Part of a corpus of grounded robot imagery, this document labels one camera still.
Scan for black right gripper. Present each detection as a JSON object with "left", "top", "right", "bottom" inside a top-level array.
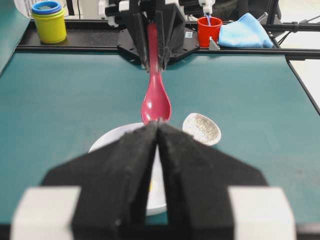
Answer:
[{"left": 98, "top": 0, "right": 215, "bottom": 69}]

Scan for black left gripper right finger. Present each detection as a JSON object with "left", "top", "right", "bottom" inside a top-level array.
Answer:
[{"left": 157, "top": 122, "right": 298, "bottom": 240}]

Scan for yellow green stacked cups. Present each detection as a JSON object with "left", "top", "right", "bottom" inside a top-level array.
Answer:
[{"left": 31, "top": 0, "right": 67, "bottom": 44}]

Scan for blue folded cloth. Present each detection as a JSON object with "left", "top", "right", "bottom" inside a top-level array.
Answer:
[{"left": 217, "top": 13, "right": 273, "bottom": 48}]

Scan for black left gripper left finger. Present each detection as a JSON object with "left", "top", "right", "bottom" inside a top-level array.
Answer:
[{"left": 9, "top": 122, "right": 159, "bottom": 240}]

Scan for white round bowl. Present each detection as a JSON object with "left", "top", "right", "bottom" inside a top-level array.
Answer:
[{"left": 88, "top": 122, "right": 167, "bottom": 216}]

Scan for small speckled spoon rest dish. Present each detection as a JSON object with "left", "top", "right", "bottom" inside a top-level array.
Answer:
[{"left": 182, "top": 113, "right": 222, "bottom": 146}]

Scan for pink plastic soup spoon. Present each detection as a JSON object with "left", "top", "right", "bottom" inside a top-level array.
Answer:
[{"left": 140, "top": 23, "right": 172, "bottom": 125}]

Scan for red plastic cup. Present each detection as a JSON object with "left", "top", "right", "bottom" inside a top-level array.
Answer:
[{"left": 197, "top": 16, "right": 223, "bottom": 48}]

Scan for black aluminium frame rail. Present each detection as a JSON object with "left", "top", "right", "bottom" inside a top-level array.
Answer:
[{"left": 16, "top": 19, "right": 320, "bottom": 63}]

